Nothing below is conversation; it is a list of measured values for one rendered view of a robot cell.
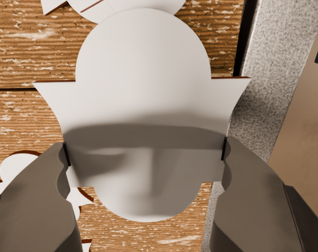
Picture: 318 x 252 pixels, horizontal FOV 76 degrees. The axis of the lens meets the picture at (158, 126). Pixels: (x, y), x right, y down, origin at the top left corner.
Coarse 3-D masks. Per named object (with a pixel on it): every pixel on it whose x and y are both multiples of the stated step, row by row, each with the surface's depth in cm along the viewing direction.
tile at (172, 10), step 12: (84, 0) 16; (96, 0) 16; (108, 0) 16; (120, 0) 16; (132, 0) 17; (144, 0) 17; (156, 0) 17; (168, 0) 17; (180, 0) 17; (168, 12) 17
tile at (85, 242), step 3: (81, 240) 35; (84, 240) 35; (87, 240) 35; (90, 240) 35; (84, 243) 34; (87, 243) 34; (90, 243) 34; (84, 246) 35; (87, 246) 35; (84, 249) 35; (87, 249) 35
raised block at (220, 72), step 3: (213, 69) 23; (216, 69) 23; (219, 69) 23; (222, 69) 22; (225, 69) 23; (213, 72) 21; (216, 72) 21; (219, 72) 21; (222, 72) 21; (225, 72) 21; (228, 72) 21; (213, 75) 21; (216, 75) 21; (219, 75) 21; (222, 75) 21; (225, 75) 21; (228, 75) 21
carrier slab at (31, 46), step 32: (0, 0) 20; (32, 0) 20; (192, 0) 20; (224, 0) 20; (0, 32) 21; (32, 32) 21; (64, 32) 21; (224, 32) 22; (0, 64) 22; (32, 64) 22; (64, 64) 22; (224, 64) 23
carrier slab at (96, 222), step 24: (0, 96) 24; (24, 96) 24; (0, 120) 25; (24, 120) 25; (48, 120) 25; (0, 144) 26; (24, 144) 27; (48, 144) 27; (96, 216) 33; (120, 216) 33; (192, 216) 34; (96, 240) 36; (120, 240) 36; (144, 240) 36; (168, 240) 36; (192, 240) 37
